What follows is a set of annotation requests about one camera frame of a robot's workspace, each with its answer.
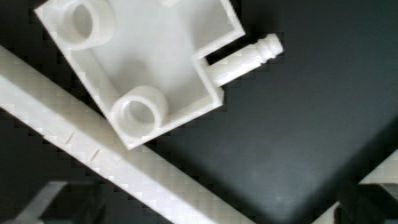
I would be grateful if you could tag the translucent gripper right finger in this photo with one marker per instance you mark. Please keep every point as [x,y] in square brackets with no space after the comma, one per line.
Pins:
[382,175]

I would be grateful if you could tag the translucent gripper left finger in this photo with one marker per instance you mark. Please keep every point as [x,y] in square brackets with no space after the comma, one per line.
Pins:
[28,216]

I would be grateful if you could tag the white chair seat plate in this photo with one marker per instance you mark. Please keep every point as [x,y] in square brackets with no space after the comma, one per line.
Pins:
[135,43]

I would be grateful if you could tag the white front fence rail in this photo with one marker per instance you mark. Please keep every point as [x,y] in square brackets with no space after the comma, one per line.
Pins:
[78,132]

